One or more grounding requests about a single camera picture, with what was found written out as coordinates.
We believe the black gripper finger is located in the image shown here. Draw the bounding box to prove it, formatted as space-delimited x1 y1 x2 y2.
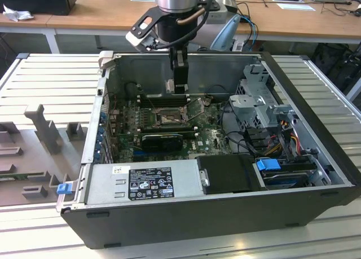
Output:
165 48 175 94
173 48 189 95

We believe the metal socket cover frame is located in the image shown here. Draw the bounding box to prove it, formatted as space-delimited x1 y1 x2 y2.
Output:
182 96 209 123

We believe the black RAM slot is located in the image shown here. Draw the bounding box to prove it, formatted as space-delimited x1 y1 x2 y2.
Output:
140 126 198 134
140 97 190 102
140 103 190 108
140 100 190 105
140 94 189 99

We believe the CPU socket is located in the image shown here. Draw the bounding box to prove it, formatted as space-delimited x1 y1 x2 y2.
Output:
152 106 188 129

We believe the black cylinder part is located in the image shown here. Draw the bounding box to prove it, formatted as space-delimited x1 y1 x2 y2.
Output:
125 82 137 98

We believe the pale blue teach pendant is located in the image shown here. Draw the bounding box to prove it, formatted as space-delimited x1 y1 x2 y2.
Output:
210 14 243 51

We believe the black graphics card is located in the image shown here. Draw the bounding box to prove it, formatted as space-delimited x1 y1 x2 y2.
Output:
140 133 183 153

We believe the wooden desk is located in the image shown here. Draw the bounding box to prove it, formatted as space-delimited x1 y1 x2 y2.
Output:
0 0 361 55

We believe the green motherboard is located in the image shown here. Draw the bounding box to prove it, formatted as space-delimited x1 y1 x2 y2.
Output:
111 96 231 164

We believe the grey case latch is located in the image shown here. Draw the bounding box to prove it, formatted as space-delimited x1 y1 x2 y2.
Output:
98 50 115 71

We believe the silver perforated drive cage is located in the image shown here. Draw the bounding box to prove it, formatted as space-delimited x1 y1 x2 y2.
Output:
227 63 296 131

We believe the black plastic shroud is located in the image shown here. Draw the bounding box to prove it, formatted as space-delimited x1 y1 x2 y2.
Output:
195 153 268 196

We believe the silver power supply unit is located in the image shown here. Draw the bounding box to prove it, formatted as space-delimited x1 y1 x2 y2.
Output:
83 159 204 207

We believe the blue disk carrier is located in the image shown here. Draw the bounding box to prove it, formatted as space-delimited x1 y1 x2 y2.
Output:
256 158 280 174

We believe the black PC case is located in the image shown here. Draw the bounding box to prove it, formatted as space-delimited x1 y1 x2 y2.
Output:
55 50 361 250

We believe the grey parts rack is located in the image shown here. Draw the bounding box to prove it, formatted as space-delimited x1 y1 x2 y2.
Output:
0 103 87 208

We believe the hard disk drive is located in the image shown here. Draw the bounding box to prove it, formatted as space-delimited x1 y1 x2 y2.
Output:
261 170 316 190

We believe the blue case latch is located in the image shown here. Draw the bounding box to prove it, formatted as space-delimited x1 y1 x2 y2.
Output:
56 183 72 197

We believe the crumpled white paper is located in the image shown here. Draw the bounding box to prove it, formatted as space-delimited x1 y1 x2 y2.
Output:
2 4 35 23

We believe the black chair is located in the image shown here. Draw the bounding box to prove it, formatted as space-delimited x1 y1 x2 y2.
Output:
311 41 361 95

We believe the green RAM stick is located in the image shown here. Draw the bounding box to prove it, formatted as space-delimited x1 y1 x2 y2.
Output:
0 173 29 183

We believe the thin wire locking lever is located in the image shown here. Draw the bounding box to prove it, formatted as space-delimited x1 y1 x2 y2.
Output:
148 98 160 115

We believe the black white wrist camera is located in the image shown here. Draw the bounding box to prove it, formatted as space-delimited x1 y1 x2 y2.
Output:
125 6 160 53

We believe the blue cable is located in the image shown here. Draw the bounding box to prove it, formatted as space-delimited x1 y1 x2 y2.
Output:
241 15 259 47

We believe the coloured power wire bundle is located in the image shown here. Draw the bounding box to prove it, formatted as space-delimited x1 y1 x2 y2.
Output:
266 120 301 158

